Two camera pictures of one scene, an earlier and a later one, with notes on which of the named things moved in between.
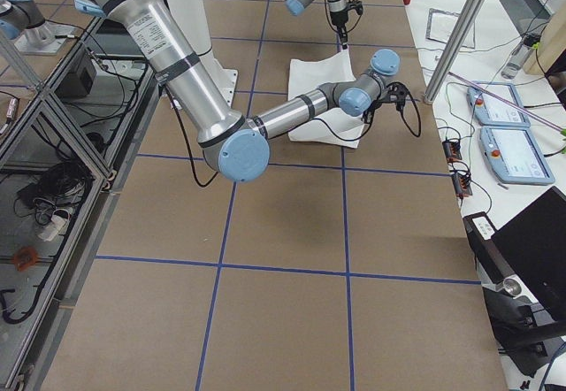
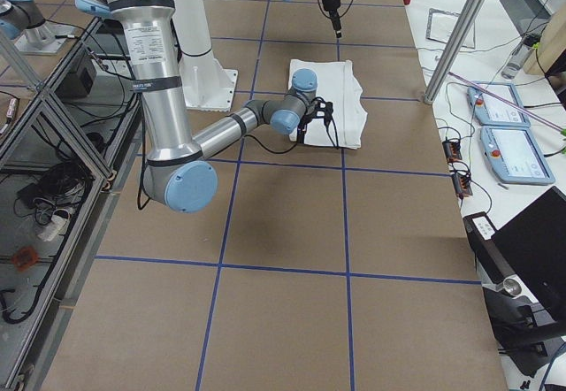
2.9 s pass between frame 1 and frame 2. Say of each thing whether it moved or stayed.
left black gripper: moved
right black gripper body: moved
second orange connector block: stayed
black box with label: stayed
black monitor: stayed
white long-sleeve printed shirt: stayed
